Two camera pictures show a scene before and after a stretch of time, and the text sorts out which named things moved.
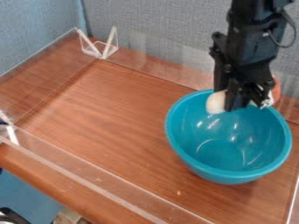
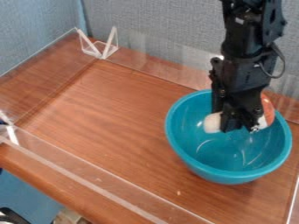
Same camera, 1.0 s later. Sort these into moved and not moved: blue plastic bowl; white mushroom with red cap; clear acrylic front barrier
Moved: white mushroom with red cap
Not moved: clear acrylic front barrier; blue plastic bowl
